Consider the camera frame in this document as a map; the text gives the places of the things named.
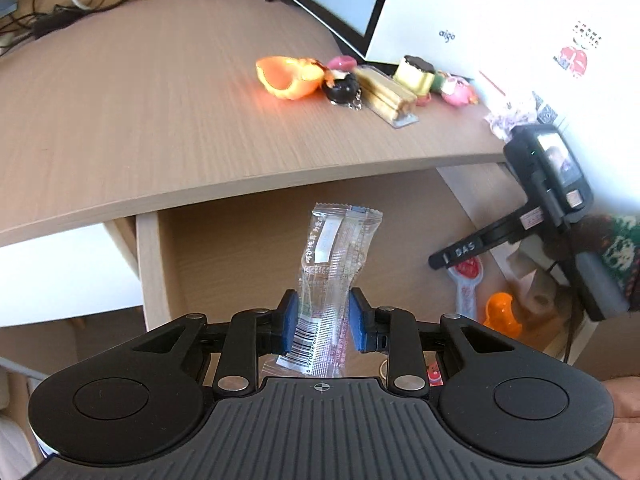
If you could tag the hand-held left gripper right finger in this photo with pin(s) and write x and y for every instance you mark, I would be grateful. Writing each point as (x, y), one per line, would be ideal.
(357, 322)

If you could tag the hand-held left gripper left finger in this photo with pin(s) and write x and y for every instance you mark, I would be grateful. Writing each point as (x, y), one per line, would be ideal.
(289, 322)

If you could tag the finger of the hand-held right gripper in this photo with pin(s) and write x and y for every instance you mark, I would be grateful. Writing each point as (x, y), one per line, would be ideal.
(440, 261)

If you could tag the red white packet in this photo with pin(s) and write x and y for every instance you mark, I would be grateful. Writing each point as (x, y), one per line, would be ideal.
(467, 285)

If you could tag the pink white cloth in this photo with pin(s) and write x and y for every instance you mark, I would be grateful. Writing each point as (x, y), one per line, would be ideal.
(507, 120)

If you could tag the clear plastic packet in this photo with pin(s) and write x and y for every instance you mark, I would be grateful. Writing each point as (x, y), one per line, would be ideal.
(327, 260)

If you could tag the orange plastic funnel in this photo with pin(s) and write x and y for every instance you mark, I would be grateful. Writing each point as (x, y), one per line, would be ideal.
(500, 312)

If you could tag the wide white drawer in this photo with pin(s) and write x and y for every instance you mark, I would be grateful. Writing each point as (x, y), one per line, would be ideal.
(225, 260)

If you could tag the pink round toy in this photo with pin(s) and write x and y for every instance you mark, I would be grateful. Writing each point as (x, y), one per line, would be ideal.
(460, 92)

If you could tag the yellow cup with dark top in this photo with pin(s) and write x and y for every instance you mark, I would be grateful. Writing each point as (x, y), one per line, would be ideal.
(411, 77)

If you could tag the biscuit sticks packet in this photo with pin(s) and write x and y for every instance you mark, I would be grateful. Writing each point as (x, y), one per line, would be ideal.
(387, 95)

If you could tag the pink donut toy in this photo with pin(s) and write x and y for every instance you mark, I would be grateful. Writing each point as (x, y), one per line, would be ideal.
(342, 62)

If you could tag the orange plastic cup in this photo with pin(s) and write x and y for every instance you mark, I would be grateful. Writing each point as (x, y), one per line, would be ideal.
(285, 81)

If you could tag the small red toy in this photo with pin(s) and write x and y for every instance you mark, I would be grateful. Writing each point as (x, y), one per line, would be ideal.
(434, 375)

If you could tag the white red printed card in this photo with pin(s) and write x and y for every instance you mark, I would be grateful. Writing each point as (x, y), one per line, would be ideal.
(575, 57)

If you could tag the white computer case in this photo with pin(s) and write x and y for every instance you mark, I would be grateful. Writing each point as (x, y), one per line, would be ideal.
(430, 5)

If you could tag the narrow white drawer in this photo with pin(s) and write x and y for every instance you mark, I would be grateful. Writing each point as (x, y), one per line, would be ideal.
(65, 275)

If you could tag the wooden desk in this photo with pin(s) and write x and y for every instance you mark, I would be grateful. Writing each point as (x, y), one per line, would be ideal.
(150, 125)

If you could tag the black power adapter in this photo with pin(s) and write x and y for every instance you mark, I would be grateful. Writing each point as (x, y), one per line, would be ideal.
(50, 22)

